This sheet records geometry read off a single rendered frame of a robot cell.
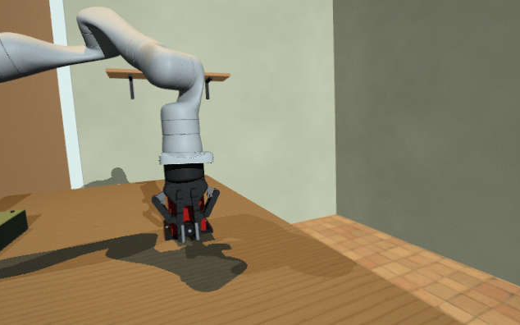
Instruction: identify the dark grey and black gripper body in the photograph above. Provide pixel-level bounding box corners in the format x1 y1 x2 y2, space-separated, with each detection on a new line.
163 163 208 207

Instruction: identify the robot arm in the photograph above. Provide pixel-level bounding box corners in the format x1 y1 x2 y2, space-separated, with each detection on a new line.
0 7 213 165

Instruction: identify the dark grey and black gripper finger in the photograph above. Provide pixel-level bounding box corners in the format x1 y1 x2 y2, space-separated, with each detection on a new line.
152 190 186 243
190 186 220 240

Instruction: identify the red block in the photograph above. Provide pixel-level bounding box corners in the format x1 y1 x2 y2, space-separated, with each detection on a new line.
163 196 213 240

